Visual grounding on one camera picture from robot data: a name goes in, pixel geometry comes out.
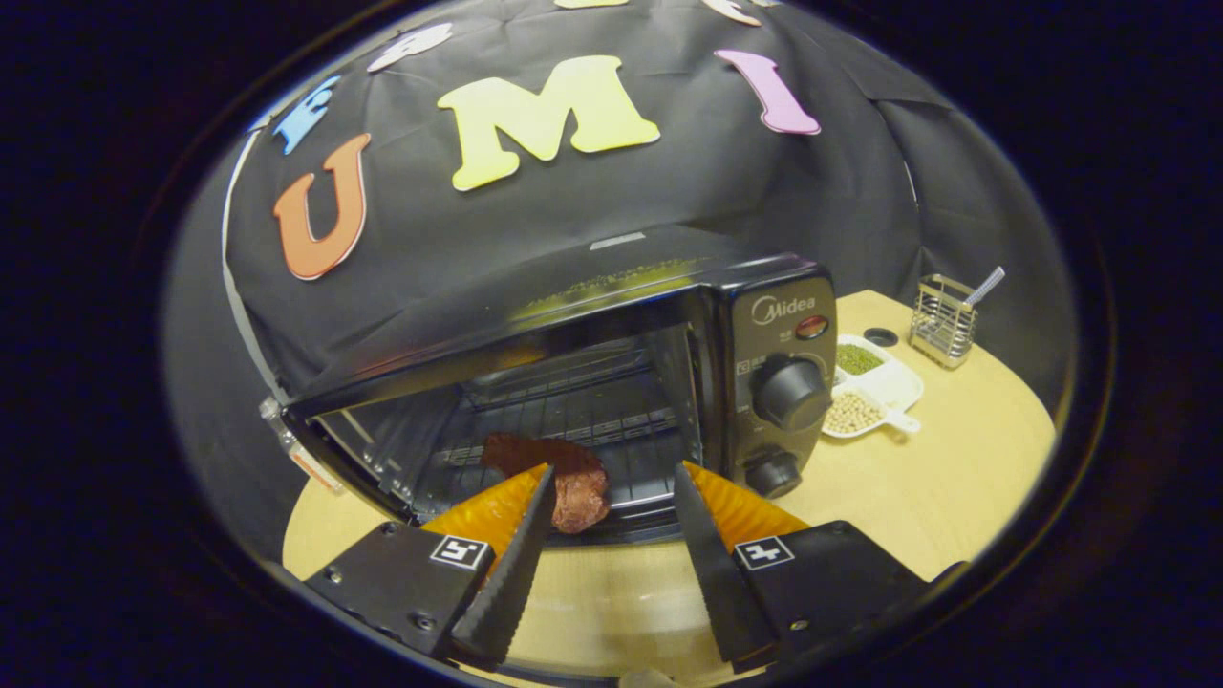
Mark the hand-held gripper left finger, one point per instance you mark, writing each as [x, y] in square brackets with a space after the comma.
[511, 583]

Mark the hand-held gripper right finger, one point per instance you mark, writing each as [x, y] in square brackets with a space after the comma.
[721, 583]

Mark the red raw meat steak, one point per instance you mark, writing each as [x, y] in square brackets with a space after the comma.
[583, 492]

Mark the black toaster oven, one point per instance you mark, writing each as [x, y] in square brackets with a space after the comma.
[779, 315]

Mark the white divided dish of beans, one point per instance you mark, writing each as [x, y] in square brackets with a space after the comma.
[884, 387]

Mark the black backdrop cloth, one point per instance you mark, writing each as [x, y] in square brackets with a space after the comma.
[573, 205]

